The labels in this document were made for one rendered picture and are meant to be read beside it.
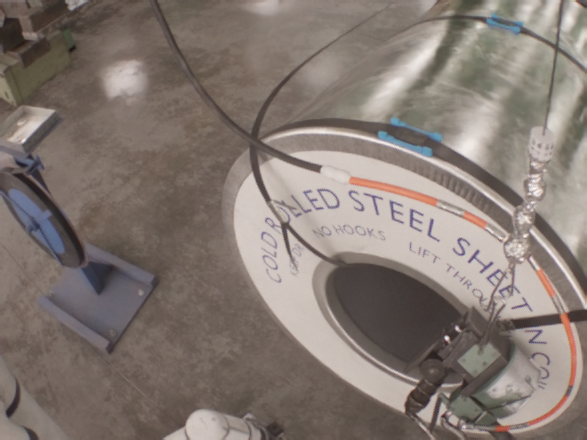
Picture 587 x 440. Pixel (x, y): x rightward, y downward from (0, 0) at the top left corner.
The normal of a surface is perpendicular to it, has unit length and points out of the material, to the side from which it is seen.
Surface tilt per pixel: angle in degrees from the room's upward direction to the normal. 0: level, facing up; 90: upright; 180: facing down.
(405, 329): 15
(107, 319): 0
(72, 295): 0
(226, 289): 0
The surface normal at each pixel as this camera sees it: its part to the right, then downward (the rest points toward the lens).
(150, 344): -0.13, -0.67
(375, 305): 0.46, -0.22
